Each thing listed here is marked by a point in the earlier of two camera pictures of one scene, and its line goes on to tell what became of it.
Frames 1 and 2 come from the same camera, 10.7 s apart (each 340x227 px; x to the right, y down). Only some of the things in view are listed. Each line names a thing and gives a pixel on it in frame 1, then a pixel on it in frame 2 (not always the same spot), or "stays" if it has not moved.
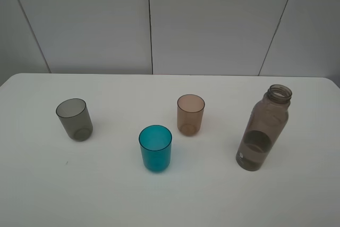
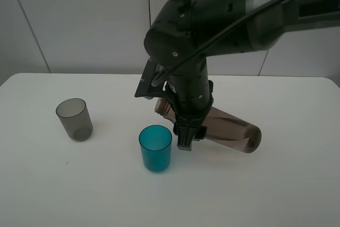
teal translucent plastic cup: (155, 142) stays
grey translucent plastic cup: (75, 119) stays
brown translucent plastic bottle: (264, 124) to (224, 128)
